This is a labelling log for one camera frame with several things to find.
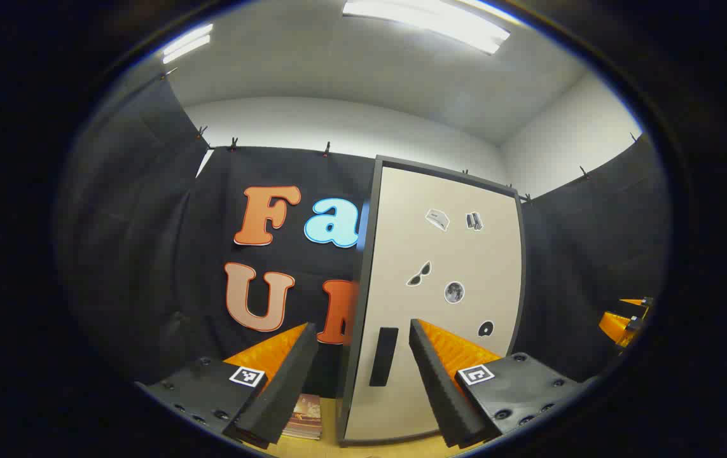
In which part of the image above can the black backdrop cloth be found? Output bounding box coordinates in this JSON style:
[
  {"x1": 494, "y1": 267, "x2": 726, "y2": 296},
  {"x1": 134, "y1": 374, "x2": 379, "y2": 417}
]
[{"x1": 58, "y1": 70, "x2": 669, "y2": 395}]

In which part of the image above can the stack of red books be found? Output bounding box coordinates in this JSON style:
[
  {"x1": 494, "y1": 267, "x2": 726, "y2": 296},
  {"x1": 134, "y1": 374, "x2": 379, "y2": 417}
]
[{"x1": 282, "y1": 393, "x2": 324, "y2": 441}]

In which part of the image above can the black cabinet door handle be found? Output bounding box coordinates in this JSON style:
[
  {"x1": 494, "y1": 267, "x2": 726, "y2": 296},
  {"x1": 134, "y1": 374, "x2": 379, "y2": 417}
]
[{"x1": 370, "y1": 328, "x2": 399, "y2": 387}]

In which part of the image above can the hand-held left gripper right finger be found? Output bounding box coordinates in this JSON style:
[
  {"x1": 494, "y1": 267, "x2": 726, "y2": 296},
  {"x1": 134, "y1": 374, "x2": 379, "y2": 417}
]
[{"x1": 409, "y1": 318, "x2": 583, "y2": 449}]

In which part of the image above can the large ceiling light panel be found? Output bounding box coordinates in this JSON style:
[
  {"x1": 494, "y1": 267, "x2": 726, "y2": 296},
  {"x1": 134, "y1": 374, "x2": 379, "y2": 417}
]
[{"x1": 342, "y1": 0, "x2": 510, "y2": 55}]

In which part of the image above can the small ceiling light panel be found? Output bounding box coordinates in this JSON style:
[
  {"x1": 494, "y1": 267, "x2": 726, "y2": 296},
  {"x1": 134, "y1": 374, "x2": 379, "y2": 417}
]
[{"x1": 162, "y1": 24, "x2": 214, "y2": 64}]

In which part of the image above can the beige cabinet door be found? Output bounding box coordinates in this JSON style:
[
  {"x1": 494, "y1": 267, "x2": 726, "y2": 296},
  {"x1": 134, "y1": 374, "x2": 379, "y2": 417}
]
[{"x1": 344, "y1": 167, "x2": 523, "y2": 441}]

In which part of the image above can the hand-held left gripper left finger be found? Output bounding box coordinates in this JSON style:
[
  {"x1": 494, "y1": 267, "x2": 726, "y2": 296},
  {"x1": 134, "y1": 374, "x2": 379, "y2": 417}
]
[{"x1": 134, "y1": 323, "x2": 319, "y2": 450}]

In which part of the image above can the grey cabinet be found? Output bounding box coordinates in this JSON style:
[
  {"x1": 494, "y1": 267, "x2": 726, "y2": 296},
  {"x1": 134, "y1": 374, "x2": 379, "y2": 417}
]
[{"x1": 336, "y1": 155, "x2": 526, "y2": 446}]

